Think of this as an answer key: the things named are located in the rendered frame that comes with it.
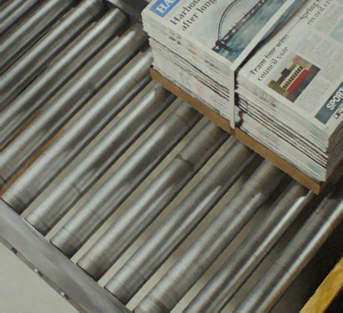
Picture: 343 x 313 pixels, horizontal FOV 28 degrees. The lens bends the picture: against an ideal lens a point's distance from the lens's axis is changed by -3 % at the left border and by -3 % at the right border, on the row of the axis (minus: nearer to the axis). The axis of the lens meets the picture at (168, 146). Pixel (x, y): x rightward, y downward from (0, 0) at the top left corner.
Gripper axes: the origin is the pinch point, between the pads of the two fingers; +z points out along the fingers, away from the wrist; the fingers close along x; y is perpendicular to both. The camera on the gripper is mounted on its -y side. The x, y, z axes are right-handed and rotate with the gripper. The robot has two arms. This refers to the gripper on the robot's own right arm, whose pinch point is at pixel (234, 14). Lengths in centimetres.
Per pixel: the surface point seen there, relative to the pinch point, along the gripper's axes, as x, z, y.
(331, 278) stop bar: -33, 47, 2
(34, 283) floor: -62, -23, -80
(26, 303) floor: -67, -20, -80
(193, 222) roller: -39.1, 21.8, -1.2
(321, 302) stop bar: -38, 48, 2
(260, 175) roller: -25.2, 25.6, -0.3
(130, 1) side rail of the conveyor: -10.4, -19.1, -0.3
